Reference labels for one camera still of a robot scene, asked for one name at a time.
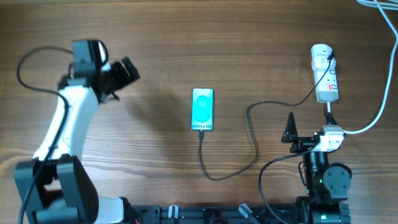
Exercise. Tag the white power strip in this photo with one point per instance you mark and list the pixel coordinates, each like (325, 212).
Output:
(326, 82)

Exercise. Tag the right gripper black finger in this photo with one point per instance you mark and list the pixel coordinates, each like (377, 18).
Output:
(290, 134)
(330, 119)

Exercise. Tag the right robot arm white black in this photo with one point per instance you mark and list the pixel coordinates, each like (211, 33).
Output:
(327, 184)

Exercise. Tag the white charger adapter plug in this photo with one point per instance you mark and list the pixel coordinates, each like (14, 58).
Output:
(320, 63)

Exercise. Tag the teal Galaxy smartphone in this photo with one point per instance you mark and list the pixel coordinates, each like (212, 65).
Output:
(202, 109)

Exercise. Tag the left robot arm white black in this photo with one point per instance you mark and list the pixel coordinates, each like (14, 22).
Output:
(54, 186)

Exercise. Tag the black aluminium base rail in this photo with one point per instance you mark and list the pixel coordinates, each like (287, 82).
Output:
(280, 213)

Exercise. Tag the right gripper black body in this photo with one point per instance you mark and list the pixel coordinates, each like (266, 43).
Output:
(303, 144)

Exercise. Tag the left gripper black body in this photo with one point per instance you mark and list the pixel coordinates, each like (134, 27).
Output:
(116, 78)

